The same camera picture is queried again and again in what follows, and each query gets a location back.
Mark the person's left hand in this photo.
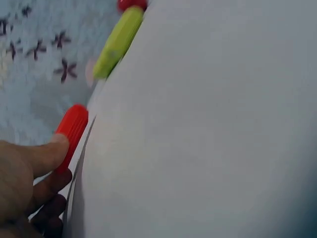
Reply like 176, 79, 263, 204
0, 133, 73, 238

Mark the red capped marker pen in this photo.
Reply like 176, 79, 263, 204
33, 104, 89, 186

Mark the green capped marker pen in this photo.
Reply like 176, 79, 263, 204
85, 5, 145, 87

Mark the white paper sheet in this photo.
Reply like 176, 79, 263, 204
61, 0, 317, 238

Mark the red round object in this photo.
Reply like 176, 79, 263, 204
117, 0, 149, 13

